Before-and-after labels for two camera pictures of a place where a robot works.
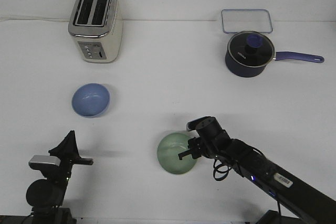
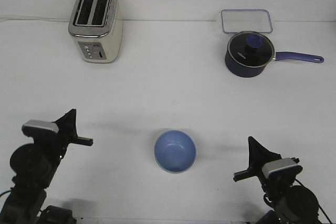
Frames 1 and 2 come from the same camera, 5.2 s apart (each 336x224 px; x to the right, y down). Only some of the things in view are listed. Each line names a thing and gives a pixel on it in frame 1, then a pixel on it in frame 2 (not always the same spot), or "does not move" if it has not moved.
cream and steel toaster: (96, 24) does not move
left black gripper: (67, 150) → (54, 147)
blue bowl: (90, 99) → (175, 151)
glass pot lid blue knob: (251, 49) does not move
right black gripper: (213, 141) → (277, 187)
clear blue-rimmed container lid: (236, 20) does not move
